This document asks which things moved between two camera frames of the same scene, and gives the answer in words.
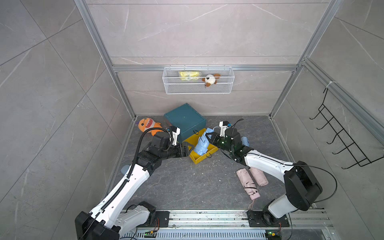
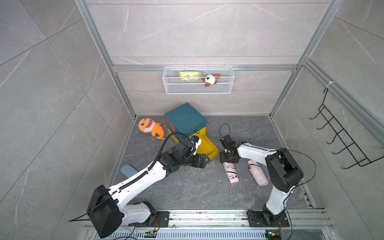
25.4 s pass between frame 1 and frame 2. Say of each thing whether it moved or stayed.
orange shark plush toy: stayed
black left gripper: moved
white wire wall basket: stayed
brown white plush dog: stayed
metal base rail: stayed
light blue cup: stayed
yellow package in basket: stayed
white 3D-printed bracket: moved
